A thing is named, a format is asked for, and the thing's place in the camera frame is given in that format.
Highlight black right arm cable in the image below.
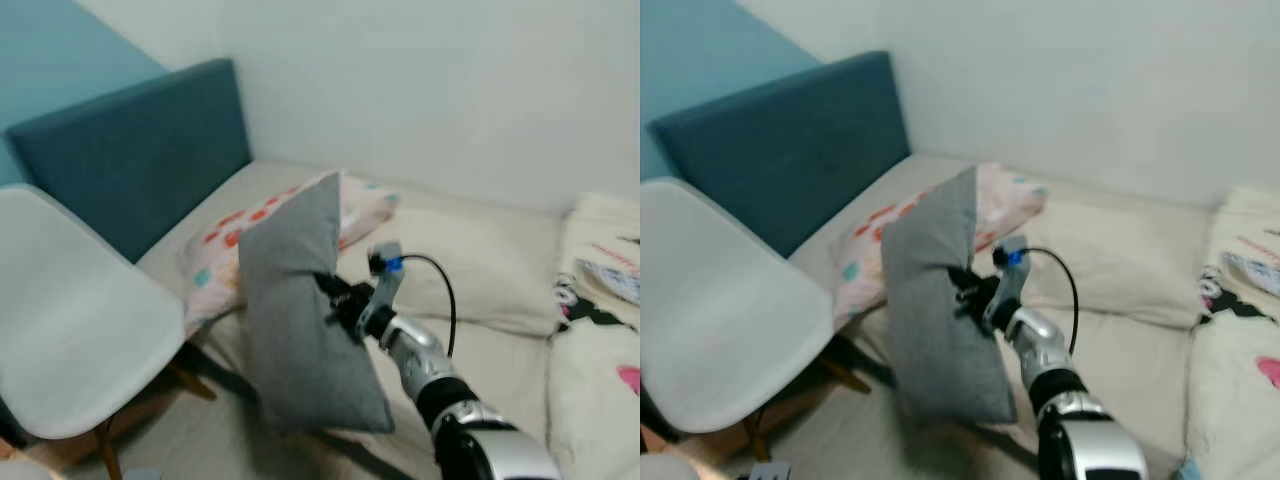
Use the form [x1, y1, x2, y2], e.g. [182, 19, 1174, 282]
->
[1022, 247, 1082, 356]
[398, 254, 459, 359]

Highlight blue upholstered headboard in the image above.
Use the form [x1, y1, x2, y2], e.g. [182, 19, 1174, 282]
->
[5, 58, 253, 264]
[650, 50, 913, 259]

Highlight grey fabric pillow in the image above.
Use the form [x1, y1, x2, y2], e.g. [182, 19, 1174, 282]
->
[880, 165, 1020, 426]
[238, 172, 396, 435]

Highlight cream printed quilt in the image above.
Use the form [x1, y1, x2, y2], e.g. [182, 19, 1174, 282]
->
[1185, 185, 1280, 480]
[548, 192, 641, 480]

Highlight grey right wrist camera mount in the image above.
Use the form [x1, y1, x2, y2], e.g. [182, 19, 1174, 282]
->
[985, 235, 1031, 332]
[358, 241, 405, 339]

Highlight pink patterned pillow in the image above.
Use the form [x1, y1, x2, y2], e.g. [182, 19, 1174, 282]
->
[178, 172, 401, 327]
[828, 163, 1049, 331]

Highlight cream bed mattress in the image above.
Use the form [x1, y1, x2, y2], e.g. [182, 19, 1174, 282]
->
[790, 152, 1241, 480]
[135, 160, 601, 480]

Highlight white plastic chair wooden legs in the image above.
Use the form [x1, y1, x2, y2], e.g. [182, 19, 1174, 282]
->
[0, 184, 217, 480]
[640, 177, 873, 467]

